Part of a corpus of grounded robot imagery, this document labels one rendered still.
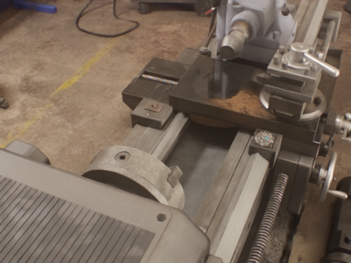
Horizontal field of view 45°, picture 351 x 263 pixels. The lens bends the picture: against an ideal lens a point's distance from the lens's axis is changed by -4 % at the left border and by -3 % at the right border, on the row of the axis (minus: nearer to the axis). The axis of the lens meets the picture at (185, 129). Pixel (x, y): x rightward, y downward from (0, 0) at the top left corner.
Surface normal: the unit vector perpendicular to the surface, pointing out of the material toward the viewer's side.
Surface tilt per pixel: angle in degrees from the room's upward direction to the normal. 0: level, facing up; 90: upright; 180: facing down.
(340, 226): 0
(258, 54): 90
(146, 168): 25
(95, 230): 0
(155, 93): 0
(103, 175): 90
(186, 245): 45
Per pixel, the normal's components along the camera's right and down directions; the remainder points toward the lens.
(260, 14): -0.39, 0.60
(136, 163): 0.17, -0.70
